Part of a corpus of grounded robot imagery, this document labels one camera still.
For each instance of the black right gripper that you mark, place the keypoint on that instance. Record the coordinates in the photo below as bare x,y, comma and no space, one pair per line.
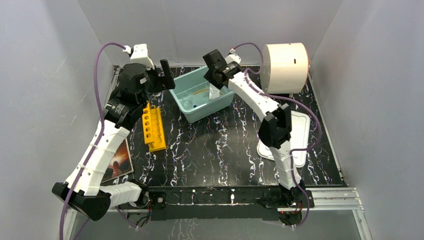
208,76

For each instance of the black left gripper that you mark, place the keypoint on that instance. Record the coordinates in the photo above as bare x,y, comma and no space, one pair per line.
162,81

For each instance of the white paper packet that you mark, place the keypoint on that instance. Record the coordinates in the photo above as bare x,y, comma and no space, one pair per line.
214,92

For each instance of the white plastic lid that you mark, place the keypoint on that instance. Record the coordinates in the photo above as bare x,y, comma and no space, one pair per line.
299,139

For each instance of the tan rubber tube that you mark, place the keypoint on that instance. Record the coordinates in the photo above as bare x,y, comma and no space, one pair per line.
200,92

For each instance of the clear glass beaker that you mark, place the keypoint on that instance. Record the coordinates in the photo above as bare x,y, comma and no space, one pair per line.
187,100

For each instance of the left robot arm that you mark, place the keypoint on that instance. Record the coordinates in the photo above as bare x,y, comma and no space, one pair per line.
82,190

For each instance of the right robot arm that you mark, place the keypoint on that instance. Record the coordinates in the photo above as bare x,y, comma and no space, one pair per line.
275,119

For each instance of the teal plastic bin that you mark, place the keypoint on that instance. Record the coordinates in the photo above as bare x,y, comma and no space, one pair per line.
194,81

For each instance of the yellow test tube rack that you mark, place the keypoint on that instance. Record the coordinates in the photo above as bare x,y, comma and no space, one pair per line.
153,129

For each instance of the cream cylindrical drum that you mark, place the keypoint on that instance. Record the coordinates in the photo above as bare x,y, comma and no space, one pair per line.
285,68

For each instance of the dark picture book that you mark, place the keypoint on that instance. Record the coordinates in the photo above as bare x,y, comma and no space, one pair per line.
120,164

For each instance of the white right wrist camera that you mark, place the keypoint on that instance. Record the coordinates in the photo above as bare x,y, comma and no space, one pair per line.
232,57

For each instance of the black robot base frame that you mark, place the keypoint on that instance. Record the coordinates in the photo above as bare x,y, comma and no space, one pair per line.
212,212

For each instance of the aluminium rail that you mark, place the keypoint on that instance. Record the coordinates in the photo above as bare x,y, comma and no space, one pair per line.
269,197

